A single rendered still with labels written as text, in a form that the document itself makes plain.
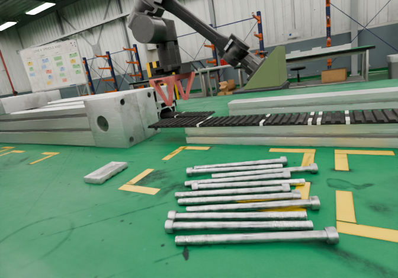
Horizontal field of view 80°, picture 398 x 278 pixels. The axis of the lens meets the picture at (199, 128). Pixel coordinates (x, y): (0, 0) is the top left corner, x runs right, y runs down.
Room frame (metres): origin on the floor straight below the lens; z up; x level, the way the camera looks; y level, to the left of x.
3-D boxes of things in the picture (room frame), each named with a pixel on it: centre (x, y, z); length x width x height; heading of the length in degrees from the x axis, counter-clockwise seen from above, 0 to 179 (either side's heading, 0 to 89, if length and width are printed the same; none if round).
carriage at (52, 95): (1.01, 0.64, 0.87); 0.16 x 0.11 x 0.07; 58
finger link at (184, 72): (0.66, 0.03, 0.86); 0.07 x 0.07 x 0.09; 58
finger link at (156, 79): (0.62, 0.06, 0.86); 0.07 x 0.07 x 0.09; 58
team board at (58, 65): (5.90, 3.11, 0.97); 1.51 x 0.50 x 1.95; 79
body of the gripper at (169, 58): (0.64, 0.04, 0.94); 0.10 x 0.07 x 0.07; 148
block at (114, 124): (0.49, 0.14, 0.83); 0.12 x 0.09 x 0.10; 148
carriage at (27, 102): (0.71, 0.53, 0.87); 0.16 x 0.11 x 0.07; 58
